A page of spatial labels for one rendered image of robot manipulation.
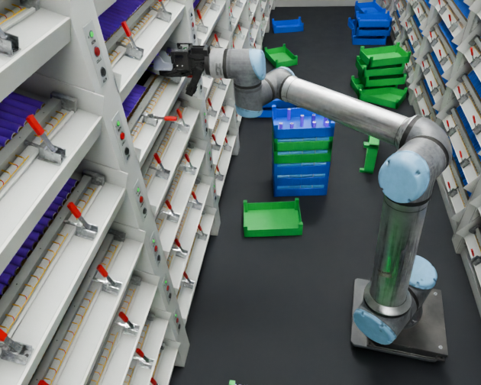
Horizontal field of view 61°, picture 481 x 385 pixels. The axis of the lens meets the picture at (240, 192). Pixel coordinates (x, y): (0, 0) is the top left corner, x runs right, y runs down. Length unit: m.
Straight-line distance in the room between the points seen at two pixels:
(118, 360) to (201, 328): 0.70
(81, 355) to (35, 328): 0.20
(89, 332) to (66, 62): 0.58
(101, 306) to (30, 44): 0.60
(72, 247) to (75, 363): 0.25
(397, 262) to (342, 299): 0.70
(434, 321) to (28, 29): 1.62
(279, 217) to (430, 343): 0.95
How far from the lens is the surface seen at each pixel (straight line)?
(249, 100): 1.32
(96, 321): 1.03
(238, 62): 1.28
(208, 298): 1.91
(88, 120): 0.89
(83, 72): 0.87
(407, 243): 1.20
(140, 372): 1.39
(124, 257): 1.12
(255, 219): 2.20
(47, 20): 0.81
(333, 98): 1.29
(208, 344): 1.80
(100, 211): 0.96
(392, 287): 1.34
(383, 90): 3.37
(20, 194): 0.74
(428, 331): 1.78
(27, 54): 0.72
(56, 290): 0.85
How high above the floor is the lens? 1.58
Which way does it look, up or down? 42 degrees down
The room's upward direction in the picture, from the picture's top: 4 degrees counter-clockwise
